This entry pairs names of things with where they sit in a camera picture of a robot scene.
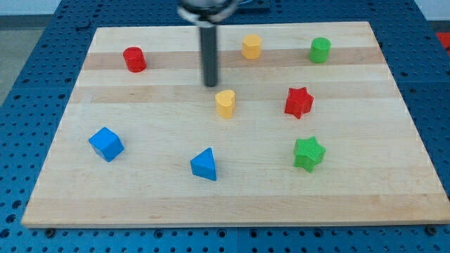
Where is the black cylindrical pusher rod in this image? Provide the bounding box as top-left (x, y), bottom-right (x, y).
top-left (199, 26), bottom-right (219, 87)

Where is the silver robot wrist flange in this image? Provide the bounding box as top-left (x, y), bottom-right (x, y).
top-left (177, 0), bottom-right (240, 27)

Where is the blue triangle block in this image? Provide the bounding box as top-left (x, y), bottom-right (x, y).
top-left (190, 148), bottom-right (217, 181)

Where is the yellow hexagon block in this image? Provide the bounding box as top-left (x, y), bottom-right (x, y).
top-left (242, 34), bottom-right (262, 60)

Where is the yellow heart block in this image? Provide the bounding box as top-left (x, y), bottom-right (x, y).
top-left (214, 90), bottom-right (236, 119)

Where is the red cylinder block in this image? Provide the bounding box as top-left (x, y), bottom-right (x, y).
top-left (122, 46), bottom-right (146, 72)

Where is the green cylinder block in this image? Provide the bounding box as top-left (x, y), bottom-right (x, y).
top-left (309, 37), bottom-right (331, 63)

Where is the red star block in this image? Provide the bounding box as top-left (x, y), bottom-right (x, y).
top-left (284, 87), bottom-right (314, 119)

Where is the light wooden board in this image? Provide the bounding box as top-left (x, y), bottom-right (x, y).
top-left (22, 22), bottom-right (449, 228)

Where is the blue cube block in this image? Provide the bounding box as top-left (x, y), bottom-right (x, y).
top-left (89, 127), bottom-right (124, 162)

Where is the green star block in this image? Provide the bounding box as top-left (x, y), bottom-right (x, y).
top-left (293, 136), bottom-right (326, 173)

